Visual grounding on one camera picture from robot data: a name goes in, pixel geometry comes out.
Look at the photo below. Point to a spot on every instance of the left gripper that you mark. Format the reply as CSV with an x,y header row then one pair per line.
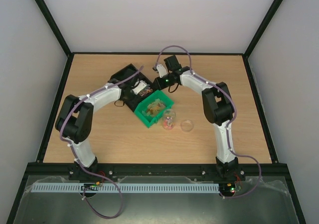
x,y
133,101

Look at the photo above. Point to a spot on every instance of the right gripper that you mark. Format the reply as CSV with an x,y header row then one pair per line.
x,y
156,83

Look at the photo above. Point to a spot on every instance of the black bin with lollipop candies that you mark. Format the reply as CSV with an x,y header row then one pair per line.
x,y
144,94

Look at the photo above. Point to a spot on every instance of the green bin with gummies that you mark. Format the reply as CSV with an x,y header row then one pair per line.
x,y
150,110

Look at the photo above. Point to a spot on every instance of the clear plastic jar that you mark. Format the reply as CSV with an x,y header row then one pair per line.
x,y
168,119

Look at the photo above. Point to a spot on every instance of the clear jar lid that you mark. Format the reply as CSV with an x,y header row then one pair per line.
x,y
186,125

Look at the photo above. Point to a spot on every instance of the black bin with star candies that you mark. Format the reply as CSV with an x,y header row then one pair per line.
x,y
126,72

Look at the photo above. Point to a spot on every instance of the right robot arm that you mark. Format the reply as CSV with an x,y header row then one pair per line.
x,y
218,107

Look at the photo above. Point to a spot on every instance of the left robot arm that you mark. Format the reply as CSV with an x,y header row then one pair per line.
x,y
74,121

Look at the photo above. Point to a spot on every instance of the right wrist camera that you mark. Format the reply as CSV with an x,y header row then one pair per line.
x,y
161,70

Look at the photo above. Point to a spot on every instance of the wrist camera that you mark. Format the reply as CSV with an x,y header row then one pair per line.
x,y
139,86
161,70

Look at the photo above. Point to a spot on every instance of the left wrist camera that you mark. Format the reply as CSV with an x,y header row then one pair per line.
x,y
139,86

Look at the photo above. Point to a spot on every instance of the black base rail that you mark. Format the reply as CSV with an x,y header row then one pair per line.
x,y
195,172

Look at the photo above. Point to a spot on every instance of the grey slotted cable duct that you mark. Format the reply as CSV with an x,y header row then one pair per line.
x,y
124,188

